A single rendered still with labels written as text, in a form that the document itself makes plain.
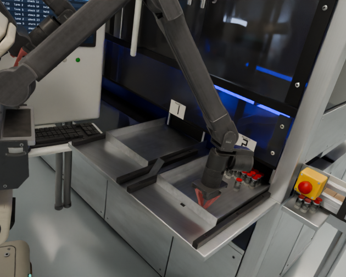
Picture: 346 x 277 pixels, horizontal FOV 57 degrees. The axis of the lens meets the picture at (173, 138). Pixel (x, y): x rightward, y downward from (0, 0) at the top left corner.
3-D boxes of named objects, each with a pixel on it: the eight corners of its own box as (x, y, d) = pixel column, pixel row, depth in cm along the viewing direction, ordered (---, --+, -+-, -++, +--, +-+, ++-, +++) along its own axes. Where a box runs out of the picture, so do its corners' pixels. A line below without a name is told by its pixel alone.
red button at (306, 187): (300, 187, 103) (304, 176, 101) (311, 193, 100) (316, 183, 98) (295, 190, 100) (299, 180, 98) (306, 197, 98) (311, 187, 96)
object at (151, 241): (123, 129, 335) (132, 45, 296) (307, 252, 217) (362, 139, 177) (27, 153, 266) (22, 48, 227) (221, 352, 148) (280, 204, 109)
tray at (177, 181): (216, 157, 131) (218, 150, 129) (271, 190, 116) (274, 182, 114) (156, 182, 108) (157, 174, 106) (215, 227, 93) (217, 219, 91)
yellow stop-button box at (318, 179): (301, 182, 109) (309, 164, 105) (322, 193, 104) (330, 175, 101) (292, 189, 103) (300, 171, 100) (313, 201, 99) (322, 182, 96)
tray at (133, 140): (164, 123, 152) (165, 116, 151) (205, 147, 137) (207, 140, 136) (105, 139, 129) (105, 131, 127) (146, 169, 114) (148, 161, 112)
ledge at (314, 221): (297, 195, 119) (299, 191, 118) (331, 215, 111) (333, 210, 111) (280, 209, 109) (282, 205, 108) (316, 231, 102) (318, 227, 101)
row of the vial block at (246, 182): (217, 165, 125) (219, 155, 123) (255, 188, 115) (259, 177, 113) (213, 166, 124) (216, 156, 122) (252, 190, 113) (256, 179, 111)
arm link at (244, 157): (213, 122, 91) (225, 131, 83) (248, 127, 94) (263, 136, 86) (204, 161, 94) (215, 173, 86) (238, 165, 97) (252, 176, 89)
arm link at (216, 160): (208, 142, 90) (215, 152, 85) (230, 145, 92) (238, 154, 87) (202, 164, 92) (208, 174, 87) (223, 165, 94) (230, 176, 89)
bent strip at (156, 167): (156, 171, 114) (158, 157, 112) (162, 175, 113) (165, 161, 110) (125, 183, 105) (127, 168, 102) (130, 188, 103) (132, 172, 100)
